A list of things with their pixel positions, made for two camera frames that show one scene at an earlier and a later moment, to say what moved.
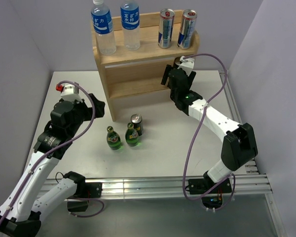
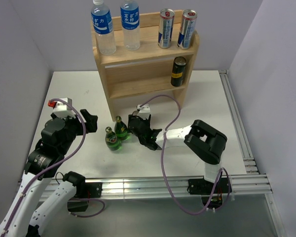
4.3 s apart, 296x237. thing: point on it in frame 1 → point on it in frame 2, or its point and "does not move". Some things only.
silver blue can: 186,33 does not move
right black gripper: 166,74 → 147,121
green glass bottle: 113,139 does not move
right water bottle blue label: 130,18 does not move
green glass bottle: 131,136 → 120,129
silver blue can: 166,19 does not move
